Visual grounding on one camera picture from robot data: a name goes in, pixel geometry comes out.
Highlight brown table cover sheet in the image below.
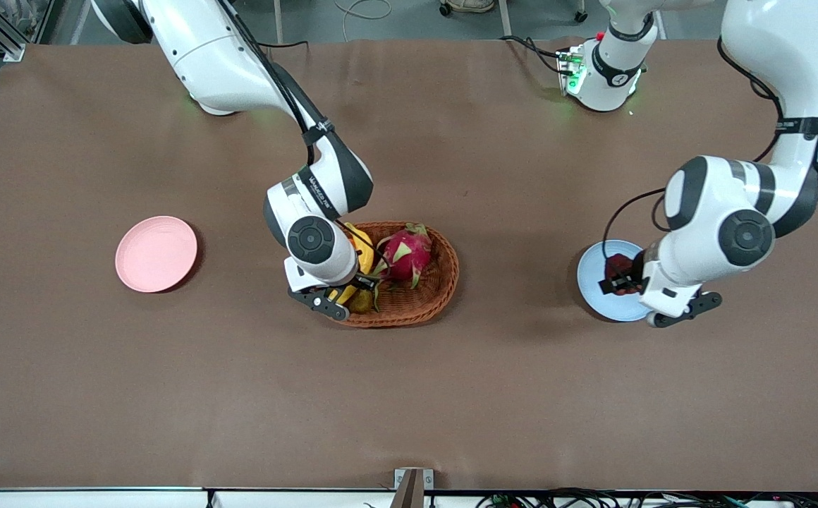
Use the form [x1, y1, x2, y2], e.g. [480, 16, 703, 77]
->
[0, 37, 818, 492]

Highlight pink dragon fruit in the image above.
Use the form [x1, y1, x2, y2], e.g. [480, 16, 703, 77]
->
[374, 223, 433, 290]

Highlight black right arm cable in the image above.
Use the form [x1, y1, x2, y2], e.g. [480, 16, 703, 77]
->
[215, 0, 332, 167]

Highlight pink plate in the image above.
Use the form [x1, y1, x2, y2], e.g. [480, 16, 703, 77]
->
[115, 216, 198, 293]

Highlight yellow banana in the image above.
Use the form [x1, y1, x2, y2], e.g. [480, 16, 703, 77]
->
[338, 223, 376, 306]

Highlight white floor cable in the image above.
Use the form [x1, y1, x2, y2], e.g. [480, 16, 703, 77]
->
[334, 0, 393, 42]

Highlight black cable bundle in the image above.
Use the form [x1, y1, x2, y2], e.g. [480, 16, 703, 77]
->
[476, 488, 818, 508]

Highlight light blue plate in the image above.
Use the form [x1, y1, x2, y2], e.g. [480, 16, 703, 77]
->
[577, 240, 657, 322]

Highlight brown wicker basket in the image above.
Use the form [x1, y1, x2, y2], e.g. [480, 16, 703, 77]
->
[331, 222, 460, 328]

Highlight red apple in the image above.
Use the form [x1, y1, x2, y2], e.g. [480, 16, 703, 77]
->
[605, 254, 640, 297]

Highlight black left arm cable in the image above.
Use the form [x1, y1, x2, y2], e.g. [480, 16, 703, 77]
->
[602, 35, 818, 248]

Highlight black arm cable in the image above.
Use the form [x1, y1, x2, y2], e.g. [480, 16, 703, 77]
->
[602, 35, 818, 248]
[215, 0, 332, 167]

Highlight aluminium edge bracket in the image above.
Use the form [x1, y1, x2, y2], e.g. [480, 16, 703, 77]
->
[393, 468, 434, 508]

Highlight black left base cable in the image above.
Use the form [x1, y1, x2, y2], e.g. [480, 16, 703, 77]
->
[499, 34, 568, 75]

